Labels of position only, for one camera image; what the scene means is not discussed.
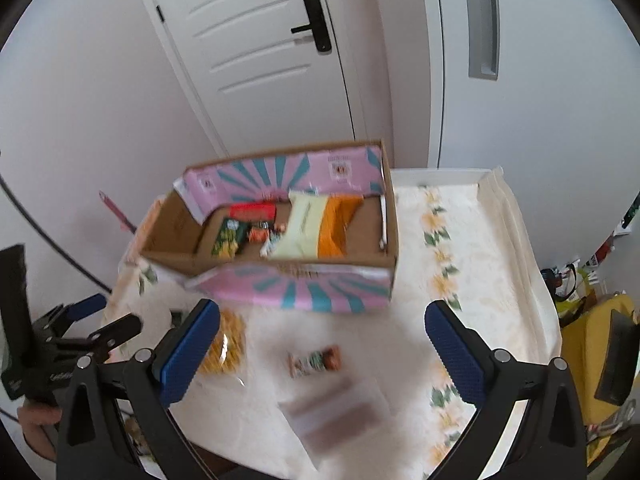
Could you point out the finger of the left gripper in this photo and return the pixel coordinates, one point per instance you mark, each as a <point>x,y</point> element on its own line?
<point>109,337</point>
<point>84,308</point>

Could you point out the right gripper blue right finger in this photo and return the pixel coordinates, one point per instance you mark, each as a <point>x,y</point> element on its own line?
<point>460,350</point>

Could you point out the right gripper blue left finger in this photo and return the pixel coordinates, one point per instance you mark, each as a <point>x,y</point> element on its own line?
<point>182,349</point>

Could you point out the waffle cookie clear bag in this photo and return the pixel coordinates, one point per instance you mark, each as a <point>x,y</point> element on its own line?
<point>226,353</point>

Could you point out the dark green flower snack pack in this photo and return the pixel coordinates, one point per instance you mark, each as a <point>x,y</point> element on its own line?
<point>230,238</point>

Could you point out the translucent white brown packet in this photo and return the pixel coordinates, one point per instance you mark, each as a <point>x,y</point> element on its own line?
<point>325,422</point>

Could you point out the yellow orange snack bag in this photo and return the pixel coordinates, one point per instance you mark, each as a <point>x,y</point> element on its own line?
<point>316,227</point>

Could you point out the person's left hand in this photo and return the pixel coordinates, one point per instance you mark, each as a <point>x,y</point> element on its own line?
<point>33,418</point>

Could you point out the pink rod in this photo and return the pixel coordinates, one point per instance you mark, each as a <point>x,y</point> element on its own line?
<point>120,216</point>

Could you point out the yellow chair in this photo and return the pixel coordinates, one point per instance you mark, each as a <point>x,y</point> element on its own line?
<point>602,349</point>

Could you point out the red snack pack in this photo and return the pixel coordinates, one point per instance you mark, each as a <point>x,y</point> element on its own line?
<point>253,212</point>

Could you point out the pink lined cardboard box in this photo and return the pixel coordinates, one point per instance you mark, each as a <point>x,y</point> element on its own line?
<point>183,229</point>

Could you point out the white door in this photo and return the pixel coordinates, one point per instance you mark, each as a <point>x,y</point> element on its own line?
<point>254,86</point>

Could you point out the grey wardrobe handle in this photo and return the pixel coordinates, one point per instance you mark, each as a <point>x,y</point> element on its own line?
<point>483,38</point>

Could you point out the black door handle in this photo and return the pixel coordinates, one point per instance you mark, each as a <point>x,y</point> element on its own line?
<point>316,26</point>

